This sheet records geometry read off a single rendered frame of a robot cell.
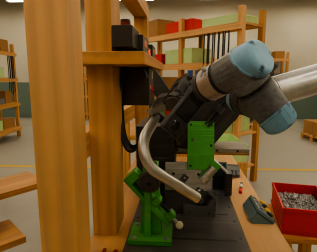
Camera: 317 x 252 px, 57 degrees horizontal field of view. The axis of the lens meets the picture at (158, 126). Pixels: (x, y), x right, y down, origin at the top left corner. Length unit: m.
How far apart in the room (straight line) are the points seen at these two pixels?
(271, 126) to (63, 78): 0.44
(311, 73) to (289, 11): 10.23
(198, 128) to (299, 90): 0.59
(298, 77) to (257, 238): 0.61
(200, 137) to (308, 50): 9.97
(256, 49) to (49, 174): 0.50
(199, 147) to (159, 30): 3.94
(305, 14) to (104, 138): 10.44
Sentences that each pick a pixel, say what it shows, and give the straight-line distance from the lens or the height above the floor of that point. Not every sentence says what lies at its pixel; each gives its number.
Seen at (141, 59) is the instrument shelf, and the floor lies 1.51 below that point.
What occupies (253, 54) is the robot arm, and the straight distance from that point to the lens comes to 0.57.
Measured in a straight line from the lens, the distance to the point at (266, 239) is 1.16.
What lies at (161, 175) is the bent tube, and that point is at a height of 1.21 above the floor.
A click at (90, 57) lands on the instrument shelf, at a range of 0.93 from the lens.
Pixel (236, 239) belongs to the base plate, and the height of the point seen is 0.90.
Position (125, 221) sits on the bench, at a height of 0.88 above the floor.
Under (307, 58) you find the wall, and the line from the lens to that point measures 11.10.
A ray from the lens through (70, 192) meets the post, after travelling 0.69.
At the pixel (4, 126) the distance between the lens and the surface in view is 7.53.
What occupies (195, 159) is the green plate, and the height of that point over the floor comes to 1.11.
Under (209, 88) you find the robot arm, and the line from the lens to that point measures 0.63.
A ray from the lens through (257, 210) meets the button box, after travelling 1.24.
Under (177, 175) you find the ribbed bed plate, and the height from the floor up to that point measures 1.04.
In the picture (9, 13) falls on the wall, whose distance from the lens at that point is 11.70.
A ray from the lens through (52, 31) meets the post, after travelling 0.66.
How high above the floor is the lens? 1.47
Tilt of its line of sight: 10 degrees down
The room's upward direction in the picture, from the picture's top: straight up
